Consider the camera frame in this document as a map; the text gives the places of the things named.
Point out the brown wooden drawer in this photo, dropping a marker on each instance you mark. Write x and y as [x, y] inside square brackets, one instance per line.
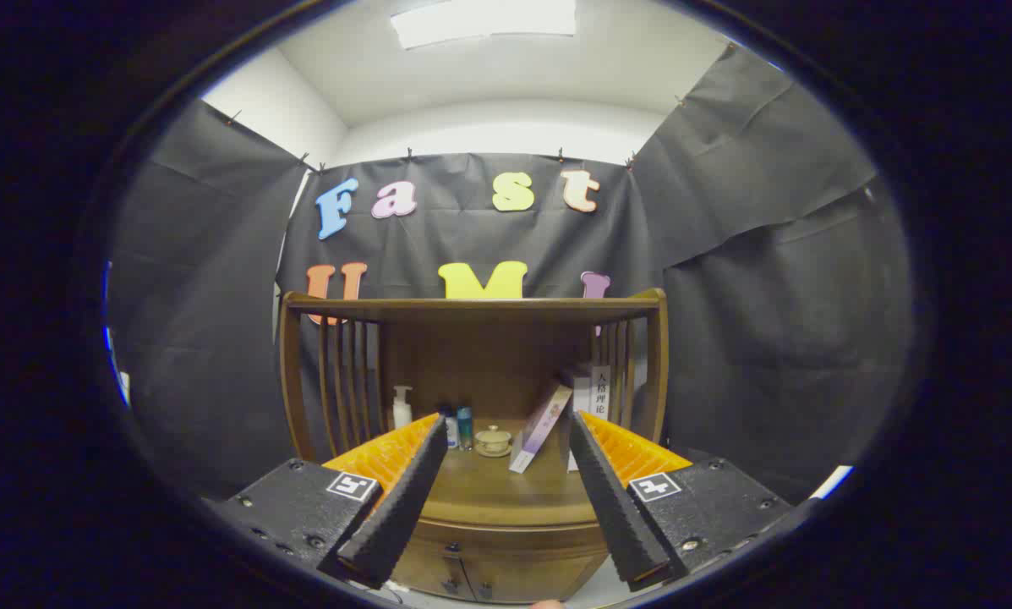
[522, 541]

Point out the white pump bottle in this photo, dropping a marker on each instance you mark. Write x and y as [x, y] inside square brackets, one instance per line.
[402, 408]

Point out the purple and white book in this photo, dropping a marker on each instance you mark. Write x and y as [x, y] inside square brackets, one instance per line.
[541, 427]

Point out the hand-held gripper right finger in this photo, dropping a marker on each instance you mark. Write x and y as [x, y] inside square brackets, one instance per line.
[620, 516]

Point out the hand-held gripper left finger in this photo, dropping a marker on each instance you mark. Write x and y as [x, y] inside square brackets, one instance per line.
[396, 516]

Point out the brown wooden cabinet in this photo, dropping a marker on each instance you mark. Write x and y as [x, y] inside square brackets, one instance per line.
[489, 355]

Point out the cream lidded tea cup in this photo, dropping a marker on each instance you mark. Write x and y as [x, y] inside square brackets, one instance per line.
[494, 440]

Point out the ceiling light panel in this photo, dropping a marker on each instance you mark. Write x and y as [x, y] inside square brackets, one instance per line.
[484, 21]

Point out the white lotion bottle blue cap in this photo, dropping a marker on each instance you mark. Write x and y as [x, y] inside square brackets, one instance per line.
[451, 430]

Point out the brown wooden countertop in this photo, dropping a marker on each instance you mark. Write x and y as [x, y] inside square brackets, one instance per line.
[506, 491]

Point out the teal glass bottle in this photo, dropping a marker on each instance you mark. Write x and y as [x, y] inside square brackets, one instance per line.
[465, 427]

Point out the wooden cabinet door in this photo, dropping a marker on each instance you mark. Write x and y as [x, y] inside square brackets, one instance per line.
[434, 575]
[531, 579]

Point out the plain white book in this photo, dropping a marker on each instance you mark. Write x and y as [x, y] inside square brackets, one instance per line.
[594, 391]

